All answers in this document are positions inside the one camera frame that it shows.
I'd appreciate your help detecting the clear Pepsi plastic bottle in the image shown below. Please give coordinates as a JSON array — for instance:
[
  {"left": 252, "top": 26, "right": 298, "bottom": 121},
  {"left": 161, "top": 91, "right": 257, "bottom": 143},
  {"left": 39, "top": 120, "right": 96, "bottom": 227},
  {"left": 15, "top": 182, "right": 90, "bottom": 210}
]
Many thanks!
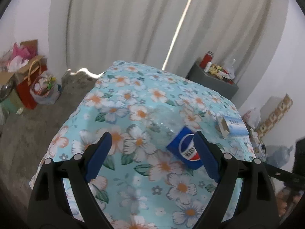
[{"left": 148, "top": 106, "right": 203, "bottom": 170}]

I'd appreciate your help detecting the large water jug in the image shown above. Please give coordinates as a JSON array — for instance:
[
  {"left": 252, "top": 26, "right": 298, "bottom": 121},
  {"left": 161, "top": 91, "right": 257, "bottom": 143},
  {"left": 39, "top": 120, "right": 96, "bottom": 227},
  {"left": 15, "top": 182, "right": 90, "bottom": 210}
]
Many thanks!
[{"left": 265, "top": 146, "right": 293, "bottom": 169}]

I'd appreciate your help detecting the white tissue box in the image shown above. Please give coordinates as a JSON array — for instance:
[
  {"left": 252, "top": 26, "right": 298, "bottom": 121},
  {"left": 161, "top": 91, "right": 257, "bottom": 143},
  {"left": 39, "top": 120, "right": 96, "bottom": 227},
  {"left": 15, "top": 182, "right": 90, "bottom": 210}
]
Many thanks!
[{"left": 217, "top": 115, "right": 249, "bottom": 139}]

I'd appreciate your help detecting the floral blue bed sheet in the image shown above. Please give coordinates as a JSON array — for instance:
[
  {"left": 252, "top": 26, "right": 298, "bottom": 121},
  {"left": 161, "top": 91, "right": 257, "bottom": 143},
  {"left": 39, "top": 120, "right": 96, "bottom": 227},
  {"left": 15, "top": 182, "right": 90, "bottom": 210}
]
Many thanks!
[{"left": 29, "top": 60, "right": 257, "bottom": 229}]

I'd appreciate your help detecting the red gift bag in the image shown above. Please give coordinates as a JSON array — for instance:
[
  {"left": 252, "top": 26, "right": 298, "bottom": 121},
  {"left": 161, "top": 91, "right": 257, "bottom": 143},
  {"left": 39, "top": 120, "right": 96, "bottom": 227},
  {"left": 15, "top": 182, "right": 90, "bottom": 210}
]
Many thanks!
[{"left": 15, "top": 55, "right": 47, "bottom": 110}]

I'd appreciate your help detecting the clutter on cabinet top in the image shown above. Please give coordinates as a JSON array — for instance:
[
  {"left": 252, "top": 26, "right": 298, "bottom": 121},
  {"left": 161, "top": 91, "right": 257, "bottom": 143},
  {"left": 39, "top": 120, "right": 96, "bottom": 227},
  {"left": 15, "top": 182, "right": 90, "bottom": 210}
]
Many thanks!
[{"left": 204, "top": 61, "right": 234, "bottom": 84}]

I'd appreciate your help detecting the grey bedside cabinet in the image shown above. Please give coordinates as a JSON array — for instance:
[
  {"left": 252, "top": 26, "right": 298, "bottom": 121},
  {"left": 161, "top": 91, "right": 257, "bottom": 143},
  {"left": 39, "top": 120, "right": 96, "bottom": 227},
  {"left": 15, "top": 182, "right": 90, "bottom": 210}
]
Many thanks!
[{"left": 186, "top": 61, "right": 239, "bottom": 100}]

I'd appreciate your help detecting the red thermos bottle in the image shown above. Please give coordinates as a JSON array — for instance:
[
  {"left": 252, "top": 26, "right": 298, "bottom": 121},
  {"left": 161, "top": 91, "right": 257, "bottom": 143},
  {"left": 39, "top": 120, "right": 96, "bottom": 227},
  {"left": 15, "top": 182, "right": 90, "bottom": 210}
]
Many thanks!
[{"left": 200, "top": 51, "right": 214, "bottom": 69}]

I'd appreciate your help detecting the brown cardboard box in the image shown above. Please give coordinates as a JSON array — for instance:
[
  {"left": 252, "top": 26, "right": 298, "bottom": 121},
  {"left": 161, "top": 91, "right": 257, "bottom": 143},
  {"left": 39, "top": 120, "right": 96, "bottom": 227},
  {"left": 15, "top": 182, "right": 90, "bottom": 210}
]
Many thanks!
[{"left": 1, "top": 39, "right": 47, "bottom": 85}]

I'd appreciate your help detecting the white curtain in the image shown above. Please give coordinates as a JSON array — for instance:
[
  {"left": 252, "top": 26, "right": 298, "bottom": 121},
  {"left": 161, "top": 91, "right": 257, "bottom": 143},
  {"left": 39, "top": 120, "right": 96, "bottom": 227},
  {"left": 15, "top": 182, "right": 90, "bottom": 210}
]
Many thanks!
[{"left": 47, "top": 0, "right": 290, "bottom": 82}]

